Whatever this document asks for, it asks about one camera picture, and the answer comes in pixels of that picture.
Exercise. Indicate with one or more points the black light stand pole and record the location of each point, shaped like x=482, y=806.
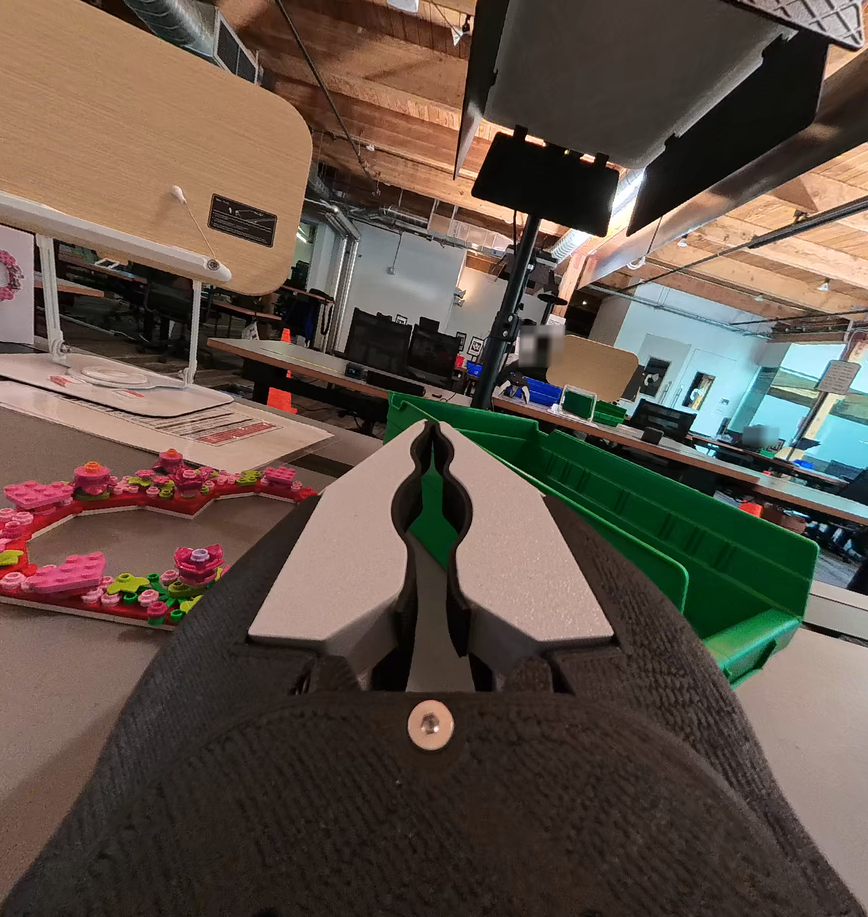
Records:
x=509, y=308

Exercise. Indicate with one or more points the hanging paper sign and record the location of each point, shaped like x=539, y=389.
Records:
x=839, y=376

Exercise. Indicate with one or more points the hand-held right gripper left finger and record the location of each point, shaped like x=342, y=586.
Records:
x=334, y=573

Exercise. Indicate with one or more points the overhead softbox light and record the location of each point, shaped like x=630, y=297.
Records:
x=620, y=71

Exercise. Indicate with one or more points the laminated paper sheet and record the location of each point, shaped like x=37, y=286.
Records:
x=212, y=426

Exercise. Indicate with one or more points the silver ventilation duct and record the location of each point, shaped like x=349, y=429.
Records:
x=190, y=28

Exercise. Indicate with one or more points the wooden tilt board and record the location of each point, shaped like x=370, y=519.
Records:
x=119, y=107
x=591, y=369

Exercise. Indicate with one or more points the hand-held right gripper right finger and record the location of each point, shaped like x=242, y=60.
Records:
x=534, y=573

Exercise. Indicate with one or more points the white board stand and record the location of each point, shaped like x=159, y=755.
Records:
x=104, y=233

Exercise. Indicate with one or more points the small green box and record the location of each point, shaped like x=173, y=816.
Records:
x=577, y=405

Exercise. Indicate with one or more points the black computer monitor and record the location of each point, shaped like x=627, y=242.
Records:
x=434, y=355
x=377, y=340

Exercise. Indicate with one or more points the pink red lego heart build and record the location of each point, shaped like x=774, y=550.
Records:
x=65, y=573

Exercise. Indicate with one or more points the background office desk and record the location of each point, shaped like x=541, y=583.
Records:
x=298, y=358

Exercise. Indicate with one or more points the long background desk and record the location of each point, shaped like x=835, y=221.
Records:
x=799, y=494

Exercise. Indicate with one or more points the blue plastic bin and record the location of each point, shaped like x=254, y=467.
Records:
x=541, y=390

